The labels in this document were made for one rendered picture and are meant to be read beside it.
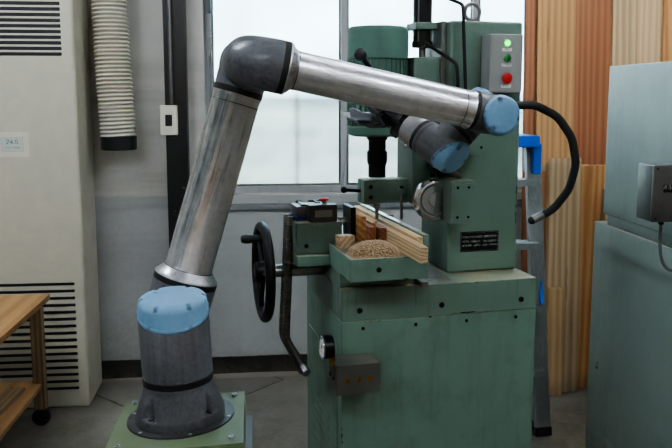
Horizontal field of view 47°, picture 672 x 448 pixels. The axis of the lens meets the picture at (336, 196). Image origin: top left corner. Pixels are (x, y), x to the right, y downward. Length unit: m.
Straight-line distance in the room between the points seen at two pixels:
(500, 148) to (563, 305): 1.38
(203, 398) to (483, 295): 0.89
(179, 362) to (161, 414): 0.11
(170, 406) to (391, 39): 1.14
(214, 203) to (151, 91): 1.82
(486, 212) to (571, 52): 1.52
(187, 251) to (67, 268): 1.64
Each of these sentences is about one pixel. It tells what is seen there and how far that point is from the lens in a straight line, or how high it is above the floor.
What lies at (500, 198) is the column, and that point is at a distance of 2.31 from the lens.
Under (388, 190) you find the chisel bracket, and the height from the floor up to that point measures 1.04.
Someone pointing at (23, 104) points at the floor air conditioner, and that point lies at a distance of 3.37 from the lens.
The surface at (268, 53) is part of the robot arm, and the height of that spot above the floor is 1.40.
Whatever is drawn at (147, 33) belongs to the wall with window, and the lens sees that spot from 3.58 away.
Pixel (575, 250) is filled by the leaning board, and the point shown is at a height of 0.64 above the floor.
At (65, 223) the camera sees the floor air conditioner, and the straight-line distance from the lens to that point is 3.37.
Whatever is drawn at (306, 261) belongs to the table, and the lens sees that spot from 2.16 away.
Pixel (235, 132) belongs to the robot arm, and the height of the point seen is 1.23.
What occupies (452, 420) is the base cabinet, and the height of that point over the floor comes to 0.40.
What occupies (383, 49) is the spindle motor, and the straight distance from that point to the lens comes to 2.18.
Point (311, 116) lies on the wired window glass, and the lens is 3.62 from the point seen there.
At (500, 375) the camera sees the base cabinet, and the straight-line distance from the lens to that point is 2.31.
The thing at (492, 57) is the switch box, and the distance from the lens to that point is 2.21.
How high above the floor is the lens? 1.31
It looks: 7 degrees down
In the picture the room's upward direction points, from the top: straight up
